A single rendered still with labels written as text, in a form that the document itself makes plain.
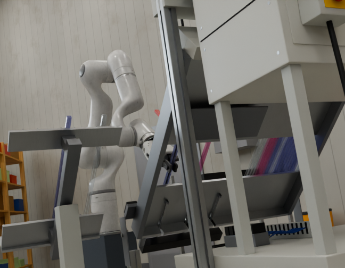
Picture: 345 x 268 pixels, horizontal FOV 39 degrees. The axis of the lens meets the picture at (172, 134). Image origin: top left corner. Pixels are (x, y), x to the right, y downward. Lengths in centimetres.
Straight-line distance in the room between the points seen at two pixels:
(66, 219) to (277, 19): 87
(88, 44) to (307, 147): 824
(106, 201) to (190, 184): 97
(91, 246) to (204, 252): 100
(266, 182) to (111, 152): 73
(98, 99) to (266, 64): 123
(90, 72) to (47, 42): 812
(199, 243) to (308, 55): 55
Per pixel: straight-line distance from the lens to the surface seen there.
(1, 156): 896
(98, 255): 219
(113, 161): 226
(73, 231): 154
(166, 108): 147
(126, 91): 194
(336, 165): 588
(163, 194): 173
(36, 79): 1045
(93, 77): 215
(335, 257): 100
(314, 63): 106
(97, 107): 220
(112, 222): 222
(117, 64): 201
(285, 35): 104
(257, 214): 204
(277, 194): 205
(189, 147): 131
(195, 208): 130
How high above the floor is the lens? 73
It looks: 10 degrees up
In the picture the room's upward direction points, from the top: 8 degrees counter-clockwise
